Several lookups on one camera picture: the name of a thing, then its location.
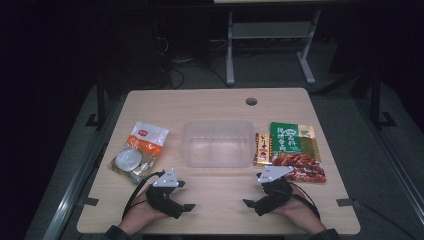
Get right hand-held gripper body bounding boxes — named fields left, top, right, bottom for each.
left=253, top=165, right=295, bottom=217

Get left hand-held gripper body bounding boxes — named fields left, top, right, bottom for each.
left=145, top=168, right=184, bottom=220

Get small yellow and red packet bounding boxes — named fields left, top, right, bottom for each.
left=253, top=132, right=274, bottom=167

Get green and gold seasoning packet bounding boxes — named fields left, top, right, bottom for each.
left=269, top=121, right=328, bottom=184

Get clear plastic container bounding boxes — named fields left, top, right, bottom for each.
left=180, top=119, right=256, bottom=169

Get orange and white food packet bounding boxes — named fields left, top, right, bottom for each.
left=109, top=121, right=170, bottom=184

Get person's left hand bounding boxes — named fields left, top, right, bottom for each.
left=118, top=186, right=169, bottom=236

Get person's right hand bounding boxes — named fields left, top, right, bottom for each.
left=269, top=184, right=326, bottom=236

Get black metal stand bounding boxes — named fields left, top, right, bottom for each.
left=84, top=78, right=108, bottom=131
left=368, top=69, right=398, bottom=130

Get left hand-held gripper black cable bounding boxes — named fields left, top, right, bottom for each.
left=121, top=170, right=165, bottom=220

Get hand-held gripper black cable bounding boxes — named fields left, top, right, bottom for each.
left=289, top=182, right=322, bottom=220
left=121, top=170, right=165, bottom=220

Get right hand-held gripper black cable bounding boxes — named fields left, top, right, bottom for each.
left=289, top=182, right=322, bottom=220

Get grey metal table bracket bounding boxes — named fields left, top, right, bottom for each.
left=336, top=197, right=363, bottom=208
left=77, top=197, right=100, bottom=207

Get black floor cables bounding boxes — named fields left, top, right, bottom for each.
left=154, top=33, right=231, bottom=90

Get thin black cable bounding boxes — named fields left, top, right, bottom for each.
left=359, top=201, right=419, bottom=240

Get white metal table frame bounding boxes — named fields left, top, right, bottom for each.
left=213, top=0, right=323, bottom=87

